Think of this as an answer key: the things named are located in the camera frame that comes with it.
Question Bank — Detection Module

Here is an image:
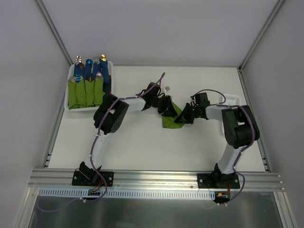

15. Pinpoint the blue napkin roll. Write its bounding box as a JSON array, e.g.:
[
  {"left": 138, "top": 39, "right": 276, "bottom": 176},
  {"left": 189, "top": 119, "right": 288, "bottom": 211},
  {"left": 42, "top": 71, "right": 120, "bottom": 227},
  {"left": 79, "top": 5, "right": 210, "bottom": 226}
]
[
  {"left": 84, "top": 59, "right": 93, "bottom": 81},
  {"left": 73, "top": 56, "right": 85, "bottom": 76},
  {"left": 99, "top": 54, "right": 110, "bottom": 85},
  {"left": 92, "top": 57, "right": 101, "bottom": 79}
]

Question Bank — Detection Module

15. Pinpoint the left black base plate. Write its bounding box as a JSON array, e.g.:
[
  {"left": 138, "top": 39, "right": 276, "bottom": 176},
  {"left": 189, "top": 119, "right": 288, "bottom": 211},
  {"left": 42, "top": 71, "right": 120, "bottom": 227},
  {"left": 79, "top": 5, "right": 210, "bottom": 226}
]
[{"left": 71, "top": 169, "right": 114, "bottom": 187}]

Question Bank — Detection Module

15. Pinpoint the green napkin roll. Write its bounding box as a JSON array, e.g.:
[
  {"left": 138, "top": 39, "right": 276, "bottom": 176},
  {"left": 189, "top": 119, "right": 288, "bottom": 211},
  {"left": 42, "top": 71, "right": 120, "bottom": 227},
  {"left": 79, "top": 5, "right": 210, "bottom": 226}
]
[
  {"left": 94, "top": 72, "right": 105, "bottom": 106},
  {"left": 76, "top": 75, "right": 86, "bottom": 108},
  {"left": 85, "top": 80, "right": 95, "bottom": 107},
  {"left": 67, "top": 76, "right": 77, "bottom": 109}
]

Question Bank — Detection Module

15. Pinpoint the green paper napkin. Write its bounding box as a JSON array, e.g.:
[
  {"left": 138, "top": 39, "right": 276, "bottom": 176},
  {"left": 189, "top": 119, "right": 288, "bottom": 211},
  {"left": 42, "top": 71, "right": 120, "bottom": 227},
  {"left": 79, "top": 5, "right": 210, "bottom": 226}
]
[{"left": 162, "top": 103, "right": 185, "bottom": 129}]

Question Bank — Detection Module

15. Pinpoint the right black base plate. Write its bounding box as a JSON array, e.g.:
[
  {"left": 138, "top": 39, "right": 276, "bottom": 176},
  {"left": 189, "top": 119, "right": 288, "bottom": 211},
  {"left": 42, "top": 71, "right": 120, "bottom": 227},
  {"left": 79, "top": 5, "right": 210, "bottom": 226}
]
[{"left": 197, "top": 172, "right": 240, "bottom": 189}]

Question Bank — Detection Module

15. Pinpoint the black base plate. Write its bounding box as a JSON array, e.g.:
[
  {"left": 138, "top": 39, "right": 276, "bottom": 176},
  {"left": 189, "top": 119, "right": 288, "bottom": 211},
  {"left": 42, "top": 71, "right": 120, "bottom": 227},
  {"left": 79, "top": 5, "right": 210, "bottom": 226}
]
[
  {"left": 71, "top": 169, "right": 114, "bottom": 187},
  {"left": 197, "top": 172, "right": 240, "bottom": 189}
]

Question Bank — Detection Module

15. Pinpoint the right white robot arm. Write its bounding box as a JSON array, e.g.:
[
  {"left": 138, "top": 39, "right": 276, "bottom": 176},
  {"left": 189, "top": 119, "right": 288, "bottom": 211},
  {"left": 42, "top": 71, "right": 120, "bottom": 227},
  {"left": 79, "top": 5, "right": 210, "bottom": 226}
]
[{"left": 175, "top": 89, "right": 260, "bottom": 189}]

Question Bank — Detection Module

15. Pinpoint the white slotted cable duct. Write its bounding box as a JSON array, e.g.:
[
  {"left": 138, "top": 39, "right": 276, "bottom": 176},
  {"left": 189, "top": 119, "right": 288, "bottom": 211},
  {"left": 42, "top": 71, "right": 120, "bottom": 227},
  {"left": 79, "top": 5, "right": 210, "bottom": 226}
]
[{"left": 38, "top": 188, "right": 216, "bottom": 200}]

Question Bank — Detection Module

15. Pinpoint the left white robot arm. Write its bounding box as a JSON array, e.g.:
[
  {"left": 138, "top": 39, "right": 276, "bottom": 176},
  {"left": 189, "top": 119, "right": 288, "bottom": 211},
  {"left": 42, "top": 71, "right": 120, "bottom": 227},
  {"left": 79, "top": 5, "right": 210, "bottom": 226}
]
[{"left": 72, "top": 82, "right": 178, "bottom": 187}]

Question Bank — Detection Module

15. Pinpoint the white utensil tray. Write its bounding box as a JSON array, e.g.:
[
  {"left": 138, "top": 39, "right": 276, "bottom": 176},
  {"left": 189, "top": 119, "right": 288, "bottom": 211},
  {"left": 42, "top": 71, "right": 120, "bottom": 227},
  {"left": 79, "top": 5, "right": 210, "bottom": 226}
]
[{"left": 223, "top": 94, "right": 241, "bottom": 107}]

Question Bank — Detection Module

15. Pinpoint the white basket of rolls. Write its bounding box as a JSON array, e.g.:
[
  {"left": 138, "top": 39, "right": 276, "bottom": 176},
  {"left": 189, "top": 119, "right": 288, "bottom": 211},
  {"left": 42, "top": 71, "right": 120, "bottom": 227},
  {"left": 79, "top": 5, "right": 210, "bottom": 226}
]
[{"left": 64, "top": 60, "right": 114, "bottom": 112}]

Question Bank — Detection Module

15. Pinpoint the aluminium mounting rail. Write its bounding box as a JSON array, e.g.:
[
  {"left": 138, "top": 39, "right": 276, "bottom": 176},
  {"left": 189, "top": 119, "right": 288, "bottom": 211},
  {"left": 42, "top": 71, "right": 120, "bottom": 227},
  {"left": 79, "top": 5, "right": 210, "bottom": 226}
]
[{"left": 28, "top": 169, "right": 285, "bottom": 192}]

